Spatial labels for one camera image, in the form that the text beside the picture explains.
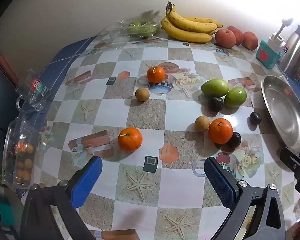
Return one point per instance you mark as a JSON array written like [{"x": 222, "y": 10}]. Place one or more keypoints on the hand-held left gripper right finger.
[{"x": 220, "y": 180}]

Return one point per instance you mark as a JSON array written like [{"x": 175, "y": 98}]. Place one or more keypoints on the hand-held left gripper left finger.
[{"x": 87, "y": 180}]

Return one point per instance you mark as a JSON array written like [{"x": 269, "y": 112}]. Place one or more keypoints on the orange with short stem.
[{"x": 220, "y": 131}]

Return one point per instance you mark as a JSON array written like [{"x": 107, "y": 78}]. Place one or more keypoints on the steel bowl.
[{"x": 282, "y": 110}]

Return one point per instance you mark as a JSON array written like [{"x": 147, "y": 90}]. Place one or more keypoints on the orange with stick stem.
[
  {"x": 130, "y": 139},
  {"x": 155, "y": 74}
]

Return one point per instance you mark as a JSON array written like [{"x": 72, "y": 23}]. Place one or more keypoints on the brown longan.
[
  {"x": 202, "y": 123},
  {"x": 142, "y": 94}
]

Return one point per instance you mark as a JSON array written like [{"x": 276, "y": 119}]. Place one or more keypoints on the round green mango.
[{"x": 235, "y": 97}]

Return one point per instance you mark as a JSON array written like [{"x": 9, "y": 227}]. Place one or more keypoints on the long green mango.
[{"x": 214, "y": 87}]

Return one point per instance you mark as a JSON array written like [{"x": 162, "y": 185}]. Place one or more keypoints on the dark plum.
[
  {"x": 255, "y": 117},
  {"x": 235, "y": 140},
  {"x": 215, "y": 103}
]

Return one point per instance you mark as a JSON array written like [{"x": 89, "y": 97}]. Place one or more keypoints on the pile of small kumquats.
[{"x": 23, "y": 165}]

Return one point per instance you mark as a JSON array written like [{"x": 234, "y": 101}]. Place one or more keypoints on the clear plastic box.
[{"x": 11, "y": 152}]

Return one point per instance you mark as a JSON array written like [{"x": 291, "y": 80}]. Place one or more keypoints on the printed checkered tablecloth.
[{"x": 150, "y": 115}]

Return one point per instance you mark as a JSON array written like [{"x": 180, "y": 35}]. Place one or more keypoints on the steel thermos jug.
[{"x": 293, "y": 50}]

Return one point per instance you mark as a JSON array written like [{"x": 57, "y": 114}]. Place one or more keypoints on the glass mug with round logo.
[{"x": 37, "y": 85}]

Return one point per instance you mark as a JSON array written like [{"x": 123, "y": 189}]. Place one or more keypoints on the dark panel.
[{"x": 0, "y": 100}]

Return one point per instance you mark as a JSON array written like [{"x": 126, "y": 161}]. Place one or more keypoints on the red apple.
[
  {"x": 250, "y": 40},
  {"x": 225, "y": 38},
  {"x": 238, "y": 33}
]

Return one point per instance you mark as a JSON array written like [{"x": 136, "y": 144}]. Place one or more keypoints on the blue striped cloth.
[{"x": 67, "y": 51}]

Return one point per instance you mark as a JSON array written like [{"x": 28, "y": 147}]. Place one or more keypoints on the clear plastic clamshell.
[{"x": 120, "y": 33}]

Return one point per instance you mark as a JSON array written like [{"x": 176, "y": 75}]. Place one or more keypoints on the yellow banana bunch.
[{"x": 185, "y": 31}]

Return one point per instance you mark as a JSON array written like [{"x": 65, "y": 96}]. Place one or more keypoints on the brown wooden post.
[{"x": 7, "y": 67}]

